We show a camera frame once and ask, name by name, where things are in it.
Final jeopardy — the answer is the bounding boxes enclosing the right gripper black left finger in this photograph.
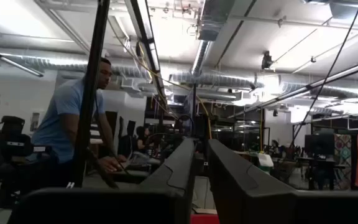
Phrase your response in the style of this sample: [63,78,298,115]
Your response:
[7,138,196,224]

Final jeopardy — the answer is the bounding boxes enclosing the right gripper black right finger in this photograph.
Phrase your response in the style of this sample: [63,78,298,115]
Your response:
[208,139,358,224]

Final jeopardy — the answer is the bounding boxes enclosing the large red bowl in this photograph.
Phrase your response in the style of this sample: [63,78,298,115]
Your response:
[190,213,220,224]

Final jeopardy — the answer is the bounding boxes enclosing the distant person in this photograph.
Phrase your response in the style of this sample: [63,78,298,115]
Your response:
[268,139,281,157]

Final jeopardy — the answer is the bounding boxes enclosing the seated person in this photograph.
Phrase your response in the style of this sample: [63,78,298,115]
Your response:
[134,126,155,156]

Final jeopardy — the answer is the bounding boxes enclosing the black computer monitor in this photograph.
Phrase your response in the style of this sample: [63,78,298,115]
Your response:
[304,133,336,158]

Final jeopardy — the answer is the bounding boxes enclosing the colourful patterned cloth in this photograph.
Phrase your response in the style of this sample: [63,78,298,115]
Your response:
[334,133,352,190]

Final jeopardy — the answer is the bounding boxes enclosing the black framed light bar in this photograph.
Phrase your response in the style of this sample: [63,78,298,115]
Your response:
[227,58,358,119]
[124,0,169,97]

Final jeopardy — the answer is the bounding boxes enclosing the yellow cable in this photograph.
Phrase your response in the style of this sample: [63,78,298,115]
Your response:
[107,18,213,140]

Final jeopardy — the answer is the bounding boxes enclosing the silver ribbed air duct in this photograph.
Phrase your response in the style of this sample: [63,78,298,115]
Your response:
[168,71,264,91]

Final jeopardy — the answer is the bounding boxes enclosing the black frame post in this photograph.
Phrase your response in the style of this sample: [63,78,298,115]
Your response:
[71,0,111,189]

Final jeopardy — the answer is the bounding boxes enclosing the thin black hanging cable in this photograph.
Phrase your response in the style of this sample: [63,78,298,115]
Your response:
[289,0,358,149]

